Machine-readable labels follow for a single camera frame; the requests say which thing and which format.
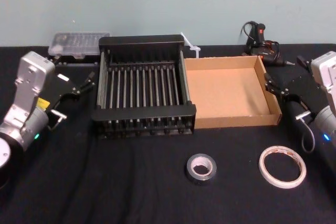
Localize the black table cloth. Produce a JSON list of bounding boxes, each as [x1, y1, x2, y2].
[[0, 42, 336, 224]]

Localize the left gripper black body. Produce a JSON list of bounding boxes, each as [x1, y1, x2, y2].
[[38, 69, 79, 120]]

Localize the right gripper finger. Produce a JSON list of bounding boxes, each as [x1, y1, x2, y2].
[[263, 73, 291, 99], [296, 55, 313, 74]]

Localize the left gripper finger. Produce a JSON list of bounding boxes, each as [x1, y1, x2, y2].
[[51, 54, 69, 70], [74, 71, 96, 96]]

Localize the black rack with steel bars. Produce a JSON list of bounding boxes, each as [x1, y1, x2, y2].
[[91, 34, 197, 141]]

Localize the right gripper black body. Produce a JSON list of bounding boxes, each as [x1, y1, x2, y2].
[[285, 71, 322, 126]]

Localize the shallow brown cardboard tray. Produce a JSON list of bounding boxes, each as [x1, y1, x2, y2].
[[183, 55, 283, 130]]

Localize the black corded tool red switch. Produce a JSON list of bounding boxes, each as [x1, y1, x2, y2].
[[240, 21, 296, 67]]

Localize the silver tape roll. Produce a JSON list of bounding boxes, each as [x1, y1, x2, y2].
[[186, 153, 217, 186]]

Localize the clear plastic case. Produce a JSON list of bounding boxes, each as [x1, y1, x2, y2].
[[48, 31, 111, 58]]

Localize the white tape roll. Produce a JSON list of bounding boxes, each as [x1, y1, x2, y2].
[[258, 145, 307, 189]]

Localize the small white three-armed plastic piece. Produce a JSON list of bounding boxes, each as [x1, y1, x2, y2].
[[180, 31, 202, 59]]

